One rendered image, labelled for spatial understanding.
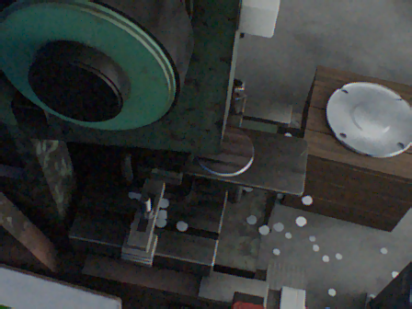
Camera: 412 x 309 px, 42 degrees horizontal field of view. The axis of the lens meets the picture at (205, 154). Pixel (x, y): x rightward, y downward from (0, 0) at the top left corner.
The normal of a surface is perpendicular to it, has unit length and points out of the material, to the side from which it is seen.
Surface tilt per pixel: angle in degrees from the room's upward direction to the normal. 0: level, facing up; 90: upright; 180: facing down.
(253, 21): 90
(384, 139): 0
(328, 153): 0
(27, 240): 74
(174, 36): 64
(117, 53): 90
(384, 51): 0
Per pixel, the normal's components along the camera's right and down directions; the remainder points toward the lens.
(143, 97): -0.19, 0.82
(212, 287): 0.05, -0.55
